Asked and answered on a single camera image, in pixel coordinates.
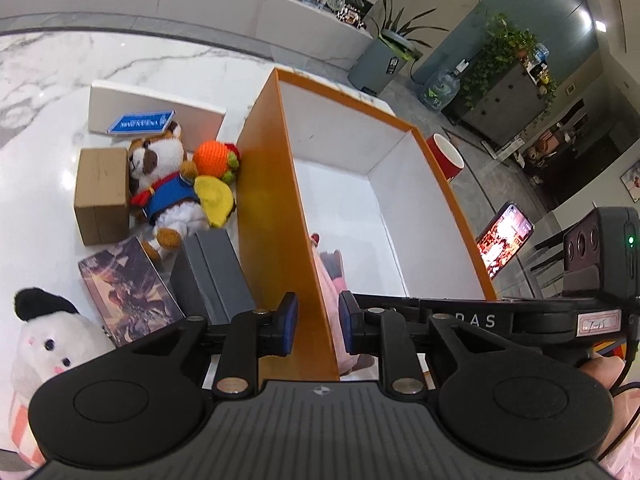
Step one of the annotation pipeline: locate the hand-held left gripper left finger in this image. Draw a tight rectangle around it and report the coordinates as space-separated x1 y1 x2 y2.
107 291 300 396

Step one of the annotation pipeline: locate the framed picture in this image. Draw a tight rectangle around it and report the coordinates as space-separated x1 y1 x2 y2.
620 160 640 203

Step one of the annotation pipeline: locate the grey box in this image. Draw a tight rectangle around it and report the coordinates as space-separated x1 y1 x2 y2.
170 230 258 327

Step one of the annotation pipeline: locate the blue water jug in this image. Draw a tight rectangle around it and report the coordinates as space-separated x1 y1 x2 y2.
419 70 461 111

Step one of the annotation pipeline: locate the blue card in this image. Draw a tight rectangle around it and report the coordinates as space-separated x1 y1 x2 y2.
106 109 177 136

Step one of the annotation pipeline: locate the red cup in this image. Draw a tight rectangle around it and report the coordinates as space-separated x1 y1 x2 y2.
425 132 465 186

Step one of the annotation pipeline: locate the green long-leaf plant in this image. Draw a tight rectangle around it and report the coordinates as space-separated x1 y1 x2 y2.
367 0 451 56

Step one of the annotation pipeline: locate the orange crochet toy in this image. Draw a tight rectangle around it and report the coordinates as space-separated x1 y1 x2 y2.
192 141 242 184

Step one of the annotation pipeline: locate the dark side table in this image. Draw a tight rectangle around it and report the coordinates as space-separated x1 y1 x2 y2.
520 100 626 211

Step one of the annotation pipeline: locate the smartphone with lit screen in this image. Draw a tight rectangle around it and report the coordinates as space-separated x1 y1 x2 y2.
475 201 534 281

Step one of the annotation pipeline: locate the pink plush toy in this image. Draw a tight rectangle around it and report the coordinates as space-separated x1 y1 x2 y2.
310 232 376 376

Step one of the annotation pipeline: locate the raccoon plush toy blue shirt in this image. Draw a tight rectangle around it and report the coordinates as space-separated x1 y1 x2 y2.
127 120 208 261

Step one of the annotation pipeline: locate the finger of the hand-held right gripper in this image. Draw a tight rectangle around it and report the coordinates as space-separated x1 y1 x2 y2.
350 292 423 313

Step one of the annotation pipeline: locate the green ivy plant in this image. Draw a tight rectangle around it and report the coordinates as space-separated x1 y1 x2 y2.
460 12 558 111

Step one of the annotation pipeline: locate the grey cabinet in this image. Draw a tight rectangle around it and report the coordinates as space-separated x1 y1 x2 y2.
445 60 551 148

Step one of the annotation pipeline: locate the yellow crochet toy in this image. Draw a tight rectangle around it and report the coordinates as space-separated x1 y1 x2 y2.
194 175 237 230

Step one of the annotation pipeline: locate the grey trash bin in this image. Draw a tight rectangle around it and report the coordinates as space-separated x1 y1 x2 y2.
347 30 418 96

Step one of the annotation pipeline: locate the person's right hand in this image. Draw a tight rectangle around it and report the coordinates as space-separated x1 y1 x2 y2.
577 355 627 391

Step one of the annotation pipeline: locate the flat white box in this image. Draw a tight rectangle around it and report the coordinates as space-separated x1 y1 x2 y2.
87 80 228 145

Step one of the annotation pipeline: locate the brown cardboard box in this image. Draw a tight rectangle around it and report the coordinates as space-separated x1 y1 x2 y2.
74 146 132 247

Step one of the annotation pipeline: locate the white plush toy black hat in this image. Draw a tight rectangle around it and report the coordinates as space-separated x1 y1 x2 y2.
7 287 116 468

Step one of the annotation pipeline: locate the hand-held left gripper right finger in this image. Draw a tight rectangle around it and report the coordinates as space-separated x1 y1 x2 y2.
339 291 507 395

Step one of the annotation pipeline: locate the large orange box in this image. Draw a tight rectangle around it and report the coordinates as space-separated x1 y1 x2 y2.
236 67 498 382

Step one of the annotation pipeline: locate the dark art print box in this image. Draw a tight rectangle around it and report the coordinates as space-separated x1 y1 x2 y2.
77 236 186 348

